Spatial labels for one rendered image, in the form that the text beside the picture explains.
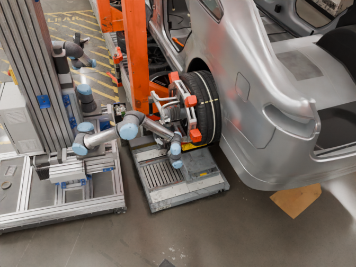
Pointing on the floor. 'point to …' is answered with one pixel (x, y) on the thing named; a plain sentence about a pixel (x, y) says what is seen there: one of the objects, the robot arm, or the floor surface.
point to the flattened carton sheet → (296, 198)
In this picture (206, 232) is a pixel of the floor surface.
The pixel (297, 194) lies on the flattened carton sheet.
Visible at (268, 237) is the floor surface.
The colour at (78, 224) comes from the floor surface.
